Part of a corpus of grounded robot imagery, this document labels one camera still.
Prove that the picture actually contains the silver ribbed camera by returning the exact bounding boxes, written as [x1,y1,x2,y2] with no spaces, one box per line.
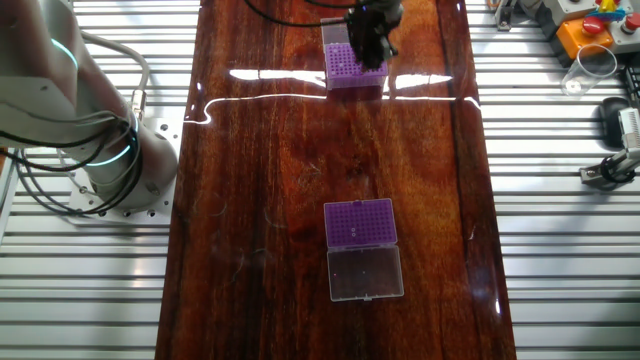
[618,106,640,147]

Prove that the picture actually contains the dark wooden board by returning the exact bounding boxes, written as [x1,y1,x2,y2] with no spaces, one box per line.
[154,0,517,360]

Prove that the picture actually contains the colourful small toy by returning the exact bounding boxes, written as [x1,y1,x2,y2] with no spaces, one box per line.
[594,0,627,22]

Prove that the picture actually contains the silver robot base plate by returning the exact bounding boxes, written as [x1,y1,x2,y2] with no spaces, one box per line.
[67,117,184,226]

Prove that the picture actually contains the black keyboard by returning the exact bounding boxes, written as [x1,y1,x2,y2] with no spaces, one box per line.
[619,64,640,107]

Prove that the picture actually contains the grey box red button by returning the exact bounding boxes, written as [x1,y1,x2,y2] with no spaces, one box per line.
[609,12,640,55]

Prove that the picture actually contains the clear plastic cup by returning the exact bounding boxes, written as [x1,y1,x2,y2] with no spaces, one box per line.
[560,43,619,97]

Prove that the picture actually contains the black base cables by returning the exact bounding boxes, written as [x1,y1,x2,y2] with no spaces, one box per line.
[0,110,145,217]

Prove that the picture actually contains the aluminium corner bracket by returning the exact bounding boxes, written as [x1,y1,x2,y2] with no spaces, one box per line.
[493,0,519,32]

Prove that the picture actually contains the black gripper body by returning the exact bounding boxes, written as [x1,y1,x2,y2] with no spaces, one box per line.
[345,5,397,47]

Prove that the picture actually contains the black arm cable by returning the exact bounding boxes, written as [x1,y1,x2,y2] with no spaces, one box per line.
[243,0,376,29]

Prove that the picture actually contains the black ring clamp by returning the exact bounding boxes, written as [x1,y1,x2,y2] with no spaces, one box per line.
[599,156,637,184]

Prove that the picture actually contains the grey control box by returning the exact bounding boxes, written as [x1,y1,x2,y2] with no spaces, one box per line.
[542,0,599,26]

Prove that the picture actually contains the grey cable with metal connector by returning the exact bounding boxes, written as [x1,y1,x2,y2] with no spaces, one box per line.
[78,29,151,122]

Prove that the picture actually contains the orange emergency stop button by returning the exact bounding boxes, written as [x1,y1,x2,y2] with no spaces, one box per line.
[554,16,615,65]

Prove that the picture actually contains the purple pipette tip box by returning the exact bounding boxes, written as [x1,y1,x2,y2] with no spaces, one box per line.
[323,197,405,303]
[320,17,390,91]

